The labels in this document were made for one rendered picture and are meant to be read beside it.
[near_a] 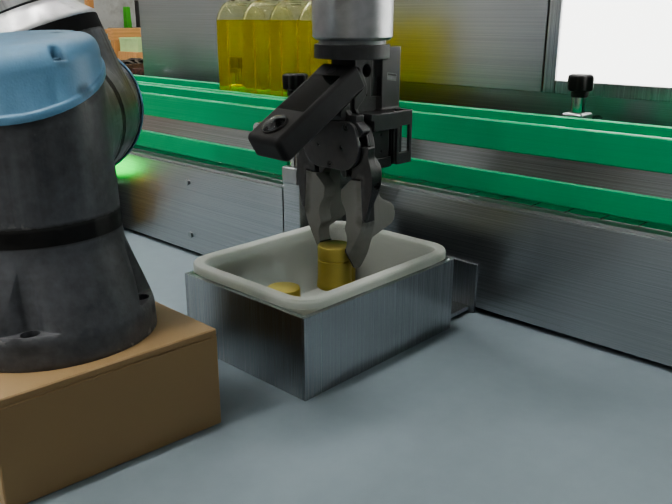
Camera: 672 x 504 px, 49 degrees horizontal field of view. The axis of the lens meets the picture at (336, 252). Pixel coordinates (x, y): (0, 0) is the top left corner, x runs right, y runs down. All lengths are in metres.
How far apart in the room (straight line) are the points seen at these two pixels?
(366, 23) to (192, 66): 0.86
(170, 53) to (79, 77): 1.01
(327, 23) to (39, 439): 0.41
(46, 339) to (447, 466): 0.31
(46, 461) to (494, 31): 0.73
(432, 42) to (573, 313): 0.45
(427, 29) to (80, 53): 0.61
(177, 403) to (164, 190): 0.53
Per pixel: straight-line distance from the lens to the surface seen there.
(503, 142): 0.81
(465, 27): 1.03
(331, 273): 0.73
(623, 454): 0.63
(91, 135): 0.56
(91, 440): 0.58
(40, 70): 0.54
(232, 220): 0.97
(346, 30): 0.68
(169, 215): 1.08
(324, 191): 0.73
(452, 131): 0.85
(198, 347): 0.59
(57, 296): 0.56
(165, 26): 1.57
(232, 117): 0.96
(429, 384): 0.69
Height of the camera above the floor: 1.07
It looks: 18 degrees down
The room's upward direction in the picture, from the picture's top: straight up
